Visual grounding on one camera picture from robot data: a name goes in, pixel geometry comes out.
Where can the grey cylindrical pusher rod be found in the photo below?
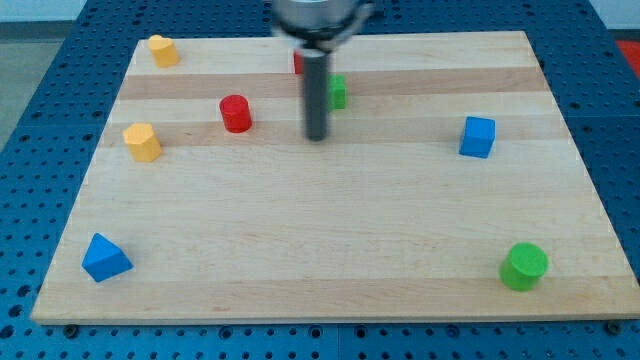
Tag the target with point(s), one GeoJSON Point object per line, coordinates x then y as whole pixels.
{"type": "Point", "coordinates": [315, 94]}

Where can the red cylinder block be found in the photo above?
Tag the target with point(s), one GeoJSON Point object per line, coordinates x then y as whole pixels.
{"type": "Point", "coordinates": [236, 113]}

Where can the green star block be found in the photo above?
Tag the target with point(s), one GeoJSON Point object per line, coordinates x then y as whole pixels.
{"type": "Point", "coordinates": [337, 92]}

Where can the red block behind rod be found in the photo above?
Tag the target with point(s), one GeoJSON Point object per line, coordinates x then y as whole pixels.
{"type": "Point", "coordinates": [298, 62]}

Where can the yellow heart block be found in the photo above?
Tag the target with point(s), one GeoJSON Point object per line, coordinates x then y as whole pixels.
{"type": "Point", "coordinates": [163, 51]}

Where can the blue cube block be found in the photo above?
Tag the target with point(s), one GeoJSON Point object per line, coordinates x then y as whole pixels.
{"type": "Point", "coordinates": [477, 137]}

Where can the light wooden board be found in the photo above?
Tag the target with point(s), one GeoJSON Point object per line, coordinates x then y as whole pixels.
{"type": "Point", "coordinates": [383, 221]}

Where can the yellow hexagon block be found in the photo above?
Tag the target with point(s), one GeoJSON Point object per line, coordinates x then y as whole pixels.
{"type": "Point", "coordinates": [142, 142]}

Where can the blue triangle block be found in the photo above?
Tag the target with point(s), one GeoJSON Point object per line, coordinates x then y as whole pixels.
{"type": "Point", "coordinates": [104, 259]}

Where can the green cylinder block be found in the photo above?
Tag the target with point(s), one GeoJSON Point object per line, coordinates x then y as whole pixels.
{"type": "Point", "coordinates": [523, 267]}

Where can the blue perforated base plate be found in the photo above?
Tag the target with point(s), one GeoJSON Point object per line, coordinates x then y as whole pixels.
{"type": "Point", "coordinates": [45, 159]}

